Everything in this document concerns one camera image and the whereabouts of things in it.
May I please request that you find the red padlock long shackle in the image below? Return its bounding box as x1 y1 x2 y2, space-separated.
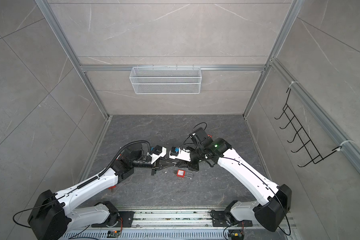
174 170 194 179

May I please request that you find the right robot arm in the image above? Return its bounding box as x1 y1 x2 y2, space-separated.
169 126 292 232

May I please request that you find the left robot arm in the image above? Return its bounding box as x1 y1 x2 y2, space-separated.
26 140 167 240

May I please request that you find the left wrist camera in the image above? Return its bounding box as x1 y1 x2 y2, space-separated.
150 145 167 165

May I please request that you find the aluminium rail front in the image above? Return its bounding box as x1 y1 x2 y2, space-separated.
62 207 301 240

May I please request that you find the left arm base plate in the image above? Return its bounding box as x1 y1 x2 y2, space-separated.
91 211 135 228

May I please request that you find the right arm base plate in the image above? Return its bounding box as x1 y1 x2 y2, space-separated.
210 210 253 227

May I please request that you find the white wire mesh basket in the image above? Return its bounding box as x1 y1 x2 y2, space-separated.
130 67 202 95

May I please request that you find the black wire hook rack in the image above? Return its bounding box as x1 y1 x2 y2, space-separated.
274 88 343 168

